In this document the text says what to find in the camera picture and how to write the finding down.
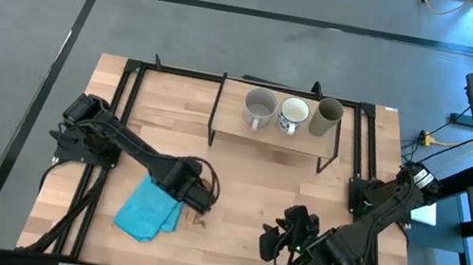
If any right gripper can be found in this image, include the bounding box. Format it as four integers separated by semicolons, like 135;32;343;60
255;198;327;265

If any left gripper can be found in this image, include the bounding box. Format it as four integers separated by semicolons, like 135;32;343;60
155;154;220;217

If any wooden kuksa cup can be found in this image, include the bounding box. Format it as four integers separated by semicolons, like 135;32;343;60
183;210;210;231

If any grey floral mug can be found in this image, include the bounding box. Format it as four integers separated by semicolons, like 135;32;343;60
239;85;282;135

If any white blue floral mug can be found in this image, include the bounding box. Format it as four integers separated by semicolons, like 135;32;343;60
274;94;313;140

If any tall beige tumbler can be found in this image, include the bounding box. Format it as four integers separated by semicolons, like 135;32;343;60
306;94;348;142

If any teal folded cloth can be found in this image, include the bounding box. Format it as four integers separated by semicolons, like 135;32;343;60
110;169;189;249

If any yellow power plug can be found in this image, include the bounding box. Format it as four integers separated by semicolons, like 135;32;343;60
416;129;438;149

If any black stand leg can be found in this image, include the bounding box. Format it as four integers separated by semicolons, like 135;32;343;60
426;155;473;212

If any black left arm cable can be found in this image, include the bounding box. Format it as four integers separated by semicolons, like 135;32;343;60
176;155;227;208

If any wooden shelf black metal frame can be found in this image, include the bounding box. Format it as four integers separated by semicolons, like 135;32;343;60
202;69;351;178

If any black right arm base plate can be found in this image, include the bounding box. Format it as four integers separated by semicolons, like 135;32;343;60
342;175;417;226

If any black table frame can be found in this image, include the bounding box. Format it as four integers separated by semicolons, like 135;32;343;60
15;36;447;265

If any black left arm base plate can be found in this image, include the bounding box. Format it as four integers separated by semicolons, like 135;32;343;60
52;122;125;171

